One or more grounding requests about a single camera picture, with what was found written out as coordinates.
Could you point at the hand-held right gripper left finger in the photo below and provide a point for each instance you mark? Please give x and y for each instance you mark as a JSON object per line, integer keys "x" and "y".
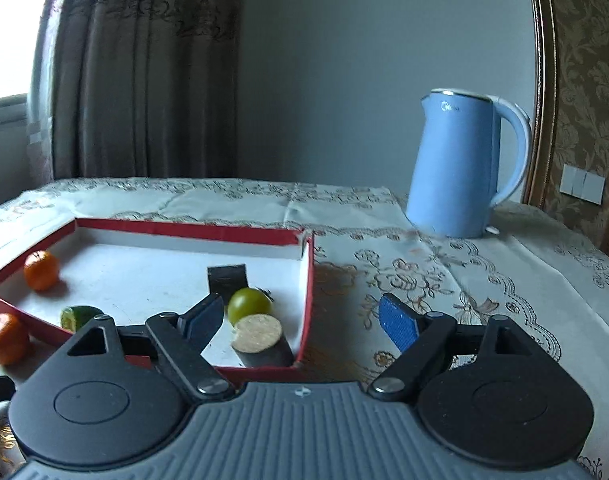
{"x": 203, "y": 320}

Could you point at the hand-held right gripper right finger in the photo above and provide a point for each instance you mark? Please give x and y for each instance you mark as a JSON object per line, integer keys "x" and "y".
{"x": 398, "y": 322}

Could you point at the yellow green round fruit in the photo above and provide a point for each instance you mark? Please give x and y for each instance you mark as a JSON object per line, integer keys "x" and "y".
{"x": 248, "y": 302}

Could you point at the orange mandarin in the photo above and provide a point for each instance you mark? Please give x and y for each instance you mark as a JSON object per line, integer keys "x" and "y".
{"x": 5, "y": 339}
{"x": 42, "y": 271}

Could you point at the dark cylinder with cork end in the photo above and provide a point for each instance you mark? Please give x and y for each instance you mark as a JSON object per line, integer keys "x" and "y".
{"x": 259, "y": 340}

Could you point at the red cardboard box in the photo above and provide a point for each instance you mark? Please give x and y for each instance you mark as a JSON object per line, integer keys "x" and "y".
{"x": 149, "y": 270}

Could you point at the floral embroidered tablecloth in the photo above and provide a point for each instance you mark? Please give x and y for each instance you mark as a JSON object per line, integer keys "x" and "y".
{"x": 434, "y": 270}

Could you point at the blue electric kettle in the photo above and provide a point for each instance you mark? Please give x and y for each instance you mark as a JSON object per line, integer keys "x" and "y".
{"x": 449, "y": 170}

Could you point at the brown curtain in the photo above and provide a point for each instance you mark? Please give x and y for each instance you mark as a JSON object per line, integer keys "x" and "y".
{"x": 149, "y": 70}

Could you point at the sheer lace curtain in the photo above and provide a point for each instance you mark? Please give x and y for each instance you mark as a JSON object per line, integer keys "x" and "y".
{"x": 44, "y": 85}

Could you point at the window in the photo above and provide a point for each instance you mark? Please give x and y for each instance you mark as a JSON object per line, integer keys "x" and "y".
{"x": 7, "y": 35}

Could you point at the white wall switch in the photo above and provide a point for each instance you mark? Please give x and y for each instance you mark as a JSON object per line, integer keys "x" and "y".
{"x": 581, "y": 183}

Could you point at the golden wooden frame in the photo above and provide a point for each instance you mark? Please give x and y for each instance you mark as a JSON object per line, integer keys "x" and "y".
{"x": 546, "y": 85}

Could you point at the patterned padded wall panel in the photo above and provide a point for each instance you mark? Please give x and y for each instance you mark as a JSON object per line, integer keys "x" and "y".
{"x": 589, "y": 85}

